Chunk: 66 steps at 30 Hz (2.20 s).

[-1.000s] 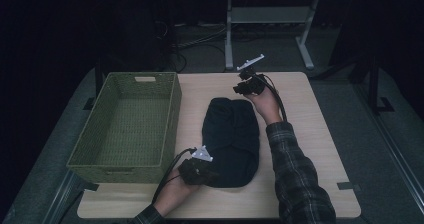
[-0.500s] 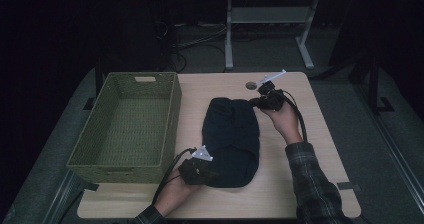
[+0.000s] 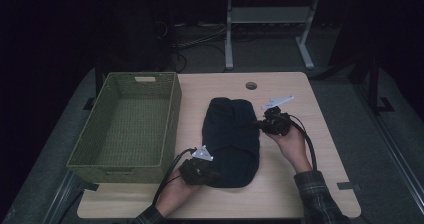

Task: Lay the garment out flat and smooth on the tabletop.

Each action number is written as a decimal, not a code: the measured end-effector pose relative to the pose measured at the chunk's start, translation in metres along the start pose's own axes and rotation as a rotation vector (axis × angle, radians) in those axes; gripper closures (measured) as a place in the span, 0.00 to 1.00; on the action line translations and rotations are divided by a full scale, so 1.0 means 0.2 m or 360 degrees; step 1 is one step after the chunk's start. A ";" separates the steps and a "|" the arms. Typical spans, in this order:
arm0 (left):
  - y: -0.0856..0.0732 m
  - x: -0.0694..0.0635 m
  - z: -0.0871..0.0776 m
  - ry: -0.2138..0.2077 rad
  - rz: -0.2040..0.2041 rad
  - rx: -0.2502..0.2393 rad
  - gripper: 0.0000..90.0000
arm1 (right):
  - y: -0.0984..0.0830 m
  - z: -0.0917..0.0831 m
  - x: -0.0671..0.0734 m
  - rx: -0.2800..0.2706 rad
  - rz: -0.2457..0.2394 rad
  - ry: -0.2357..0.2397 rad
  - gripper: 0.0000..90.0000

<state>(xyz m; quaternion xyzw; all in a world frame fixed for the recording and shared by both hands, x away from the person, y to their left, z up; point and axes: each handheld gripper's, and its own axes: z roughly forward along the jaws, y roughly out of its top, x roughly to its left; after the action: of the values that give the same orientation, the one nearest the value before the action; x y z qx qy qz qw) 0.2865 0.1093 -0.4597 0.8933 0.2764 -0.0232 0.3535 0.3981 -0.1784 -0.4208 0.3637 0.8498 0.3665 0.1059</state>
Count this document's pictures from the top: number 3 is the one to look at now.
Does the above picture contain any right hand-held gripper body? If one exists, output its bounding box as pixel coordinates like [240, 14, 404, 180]
[259, 94, 296, 137]

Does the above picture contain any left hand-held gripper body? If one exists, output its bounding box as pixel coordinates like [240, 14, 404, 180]
[179, 144, 222, 187]

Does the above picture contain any dark navy shirt white print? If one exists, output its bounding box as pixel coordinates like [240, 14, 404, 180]
[200, 97, 261, 189]

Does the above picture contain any green woven basket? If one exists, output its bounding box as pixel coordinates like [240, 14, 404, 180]
[65, 71, 183, 185]

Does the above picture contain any person's right hand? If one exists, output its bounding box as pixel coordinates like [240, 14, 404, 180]
[266, 121, 314, 176]

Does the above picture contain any person's left hand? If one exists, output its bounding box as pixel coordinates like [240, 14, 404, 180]
[154, 170, 204, 219]

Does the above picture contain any grey tape strip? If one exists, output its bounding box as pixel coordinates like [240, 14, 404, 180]
[337, 181, 362, 192]

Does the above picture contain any black metal stand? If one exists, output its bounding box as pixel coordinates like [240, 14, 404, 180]
[348, 52, 396, 116]

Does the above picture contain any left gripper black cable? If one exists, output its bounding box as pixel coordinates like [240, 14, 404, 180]
[151, 146, 198, 207]

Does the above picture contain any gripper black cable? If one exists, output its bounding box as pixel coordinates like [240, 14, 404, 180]
[287, 113, 318, 172]
[151, 146, 198, 207]

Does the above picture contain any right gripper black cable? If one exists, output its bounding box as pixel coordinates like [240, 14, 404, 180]
[287, 113, 318, 172]

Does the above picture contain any white metal desk frame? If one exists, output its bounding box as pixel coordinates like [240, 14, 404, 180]
[212, 0, 358, 71]

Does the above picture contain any black table bracket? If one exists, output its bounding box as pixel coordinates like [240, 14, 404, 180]
[79, 180, 100, 192]

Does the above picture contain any bundle of floor cables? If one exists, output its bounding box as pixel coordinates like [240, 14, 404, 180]
[153, 19, 228, 74]

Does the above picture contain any metal floor rail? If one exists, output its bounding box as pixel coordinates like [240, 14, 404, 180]
[40, 168, 86, 224]
[352, 82, 424, 216]

